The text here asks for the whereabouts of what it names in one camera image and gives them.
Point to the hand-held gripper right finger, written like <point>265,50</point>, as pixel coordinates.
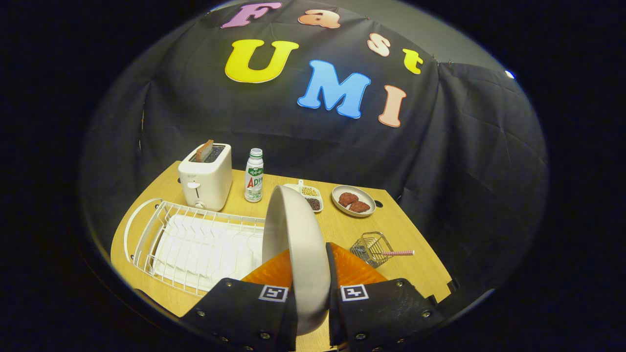
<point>333,293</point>

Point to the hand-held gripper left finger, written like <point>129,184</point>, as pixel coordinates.
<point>244,313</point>

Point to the large white plate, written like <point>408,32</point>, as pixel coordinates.
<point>303,244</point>

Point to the small beige meat dish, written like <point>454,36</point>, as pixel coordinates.
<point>368,198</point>

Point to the white divided bean dish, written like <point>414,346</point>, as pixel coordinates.
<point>313,193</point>

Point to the white ribbed drain tray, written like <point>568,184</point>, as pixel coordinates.
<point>205,249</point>

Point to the brown meat patty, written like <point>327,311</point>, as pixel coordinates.
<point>347,199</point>
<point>360,207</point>

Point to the white green label bottle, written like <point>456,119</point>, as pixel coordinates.
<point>254,178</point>

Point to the white toaster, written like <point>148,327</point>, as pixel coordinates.
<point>205,181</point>

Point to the brown toast slice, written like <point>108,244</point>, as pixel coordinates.
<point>204,150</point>

